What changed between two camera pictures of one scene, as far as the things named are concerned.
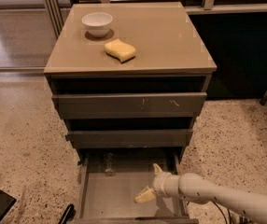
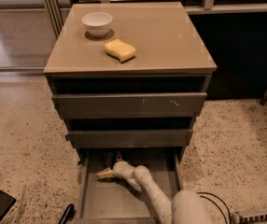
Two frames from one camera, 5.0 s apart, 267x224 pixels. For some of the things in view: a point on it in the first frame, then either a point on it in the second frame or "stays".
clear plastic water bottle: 109,170 stays
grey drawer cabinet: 130,78 stays
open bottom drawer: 105,199 stays
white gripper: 159,183 -> 119,168
